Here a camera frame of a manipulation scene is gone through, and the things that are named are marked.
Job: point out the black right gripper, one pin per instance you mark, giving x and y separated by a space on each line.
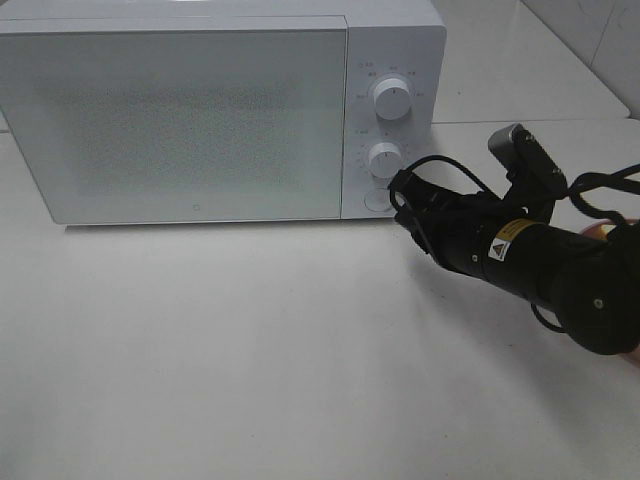
435 217

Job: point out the round white door button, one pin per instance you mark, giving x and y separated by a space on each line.
378 200

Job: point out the pink round plate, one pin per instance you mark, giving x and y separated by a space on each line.
605 230

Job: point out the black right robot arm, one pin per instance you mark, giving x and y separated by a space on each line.
583 287

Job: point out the lower white round knob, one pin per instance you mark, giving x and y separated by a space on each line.
384 160

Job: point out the white round knob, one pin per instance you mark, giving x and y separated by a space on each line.
392 98
384 160

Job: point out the upper white round knob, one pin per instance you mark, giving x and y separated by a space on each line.
392 98

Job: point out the white microwave oven body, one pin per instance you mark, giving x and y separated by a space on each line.
383 38

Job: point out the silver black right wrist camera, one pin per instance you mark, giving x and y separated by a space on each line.
528 166

